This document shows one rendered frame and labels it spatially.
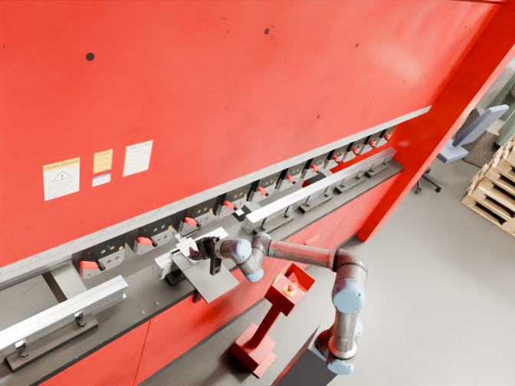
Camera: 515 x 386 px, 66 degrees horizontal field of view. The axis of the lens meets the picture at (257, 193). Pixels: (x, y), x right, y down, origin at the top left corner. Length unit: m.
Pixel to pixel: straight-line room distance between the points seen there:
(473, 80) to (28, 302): 3.21
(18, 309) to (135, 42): 2.13
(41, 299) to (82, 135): 1.92
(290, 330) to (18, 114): 2.42
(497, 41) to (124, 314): 2.72
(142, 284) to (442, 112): 2.42
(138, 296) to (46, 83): 1.11
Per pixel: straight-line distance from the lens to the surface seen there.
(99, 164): 1.10
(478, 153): 6.47
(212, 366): 2.68
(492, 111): 4.78
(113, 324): 1.73
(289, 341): 2.93
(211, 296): 1.70
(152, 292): 1.81
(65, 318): 1.65
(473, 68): 3.16
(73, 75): 0.93
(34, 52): 0.87
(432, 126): 3.30
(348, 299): 1.48
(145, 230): 1.44
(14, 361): 1.66
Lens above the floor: 2.40
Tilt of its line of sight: 39 degrees down
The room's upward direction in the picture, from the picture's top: 23 degrees clockwise
